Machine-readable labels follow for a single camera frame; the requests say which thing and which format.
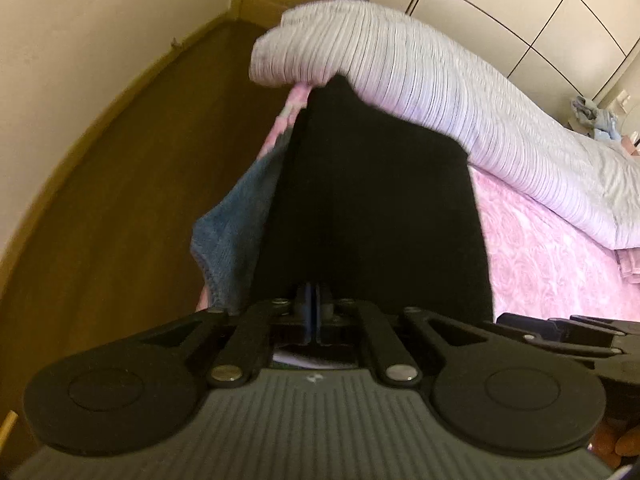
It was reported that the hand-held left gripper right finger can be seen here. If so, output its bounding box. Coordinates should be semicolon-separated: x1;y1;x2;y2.
314;282;497;387

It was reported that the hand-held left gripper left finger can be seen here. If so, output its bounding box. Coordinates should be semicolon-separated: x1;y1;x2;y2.
135;282;315;387

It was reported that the white wardrobe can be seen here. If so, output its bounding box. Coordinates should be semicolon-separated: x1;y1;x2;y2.
404;0;640;107

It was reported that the black garment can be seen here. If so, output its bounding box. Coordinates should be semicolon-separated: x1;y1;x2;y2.
247;74;496;326

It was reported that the pink floral blanket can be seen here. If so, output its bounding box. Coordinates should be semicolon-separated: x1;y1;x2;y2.
196;82;640;325

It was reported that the light blue clothes pile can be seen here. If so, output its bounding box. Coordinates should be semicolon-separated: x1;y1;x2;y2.
569;94;622;142

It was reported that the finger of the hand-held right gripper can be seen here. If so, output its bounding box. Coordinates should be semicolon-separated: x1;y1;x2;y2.
570;315;640;337
494;312;569;344

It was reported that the grey striped duvet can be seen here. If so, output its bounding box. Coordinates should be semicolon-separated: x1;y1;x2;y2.
249;0;640;250

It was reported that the blue fleece cloth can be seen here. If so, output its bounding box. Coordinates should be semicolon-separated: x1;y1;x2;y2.
191;127;297;312

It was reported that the person's right hand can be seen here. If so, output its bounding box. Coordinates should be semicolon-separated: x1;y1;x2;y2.
594;417;640;469

